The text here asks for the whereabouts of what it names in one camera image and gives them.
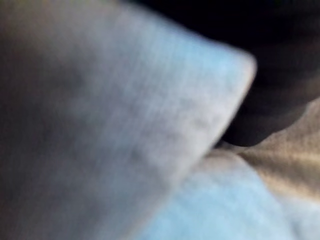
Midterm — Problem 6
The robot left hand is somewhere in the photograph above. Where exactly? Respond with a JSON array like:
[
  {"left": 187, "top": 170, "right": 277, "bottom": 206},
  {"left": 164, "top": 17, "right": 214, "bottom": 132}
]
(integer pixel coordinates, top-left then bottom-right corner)
[{"left": 129, "top": 0, "right": 320, "bottom": 147}]

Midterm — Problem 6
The brown fabric sofa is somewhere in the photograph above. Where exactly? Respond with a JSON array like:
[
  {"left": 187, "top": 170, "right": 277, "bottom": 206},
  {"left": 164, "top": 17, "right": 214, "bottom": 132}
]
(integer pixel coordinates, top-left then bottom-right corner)
[{"left": 219, "top": 97, "right": 320, "bottom": 203}]

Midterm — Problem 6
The light blue garment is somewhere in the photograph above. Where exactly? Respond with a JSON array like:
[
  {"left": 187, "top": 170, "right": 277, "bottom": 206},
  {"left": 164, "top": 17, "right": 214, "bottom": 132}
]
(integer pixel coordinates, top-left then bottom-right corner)
[{"left": 0, "top": 0, "right": 320, "bottom": 240}]

